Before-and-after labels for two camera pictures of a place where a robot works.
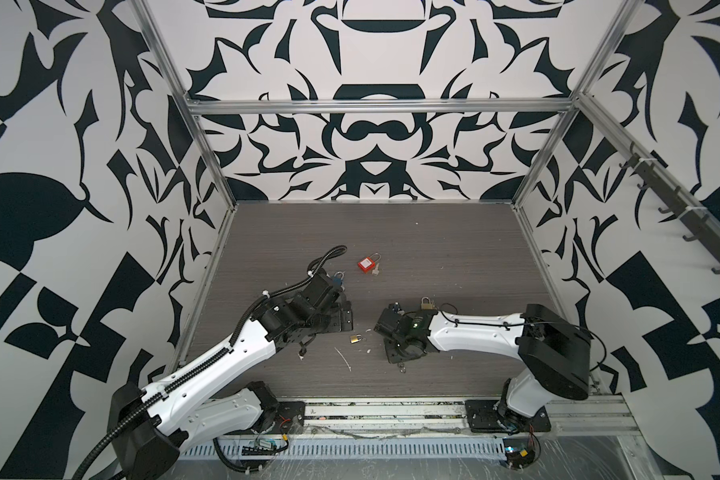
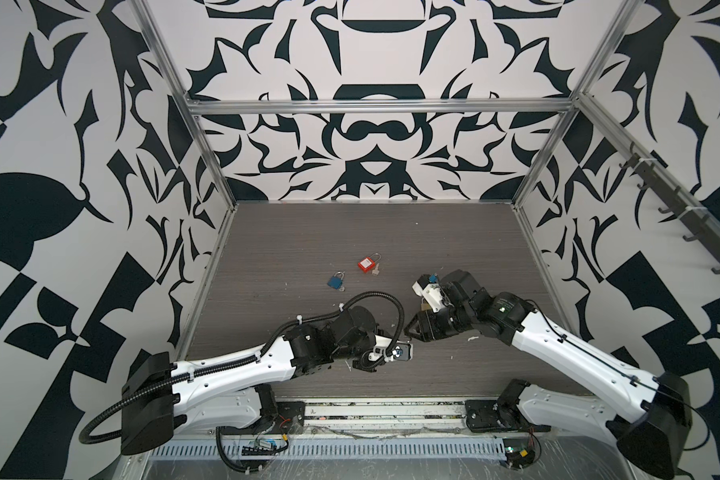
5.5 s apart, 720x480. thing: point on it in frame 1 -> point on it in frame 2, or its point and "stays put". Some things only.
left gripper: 335,323 -> 365,365
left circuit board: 263,447 stays put
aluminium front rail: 422,416 stays put
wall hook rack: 710,234 stays put
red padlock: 368,263 stays put
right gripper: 391,358 -> 426,326
